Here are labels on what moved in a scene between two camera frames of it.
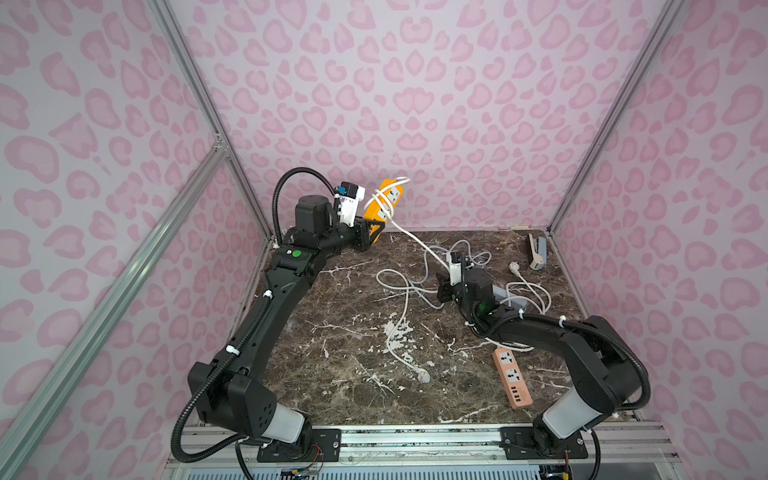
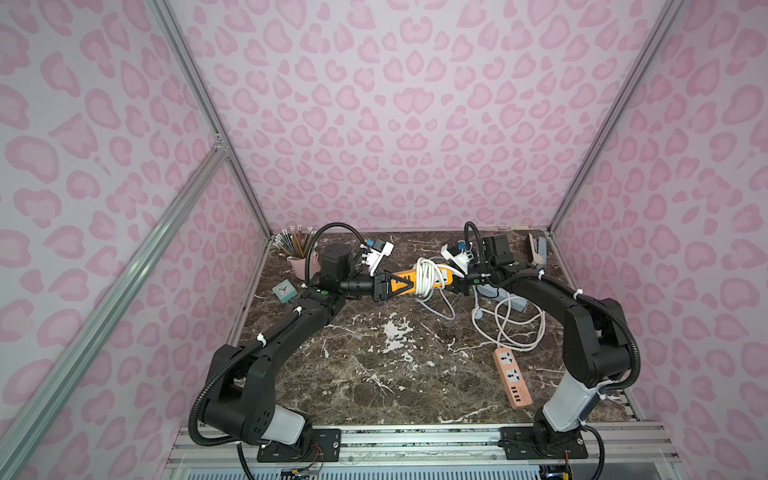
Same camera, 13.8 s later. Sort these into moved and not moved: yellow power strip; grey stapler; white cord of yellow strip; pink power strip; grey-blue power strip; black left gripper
Moved: white cord of yellow strip; yellow power strip; black left gripper
Not moved: pink power strip; grey-blue power strip; grey stapler
